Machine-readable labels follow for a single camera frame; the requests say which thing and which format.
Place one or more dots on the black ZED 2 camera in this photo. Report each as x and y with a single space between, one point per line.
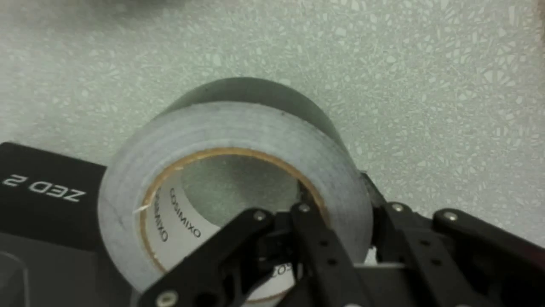
44 214

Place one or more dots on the grey masking tape roll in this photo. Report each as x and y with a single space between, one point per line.
227 127

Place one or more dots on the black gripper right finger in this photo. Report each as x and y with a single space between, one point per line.
453 255

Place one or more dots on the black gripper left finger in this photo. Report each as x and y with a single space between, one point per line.
317 255

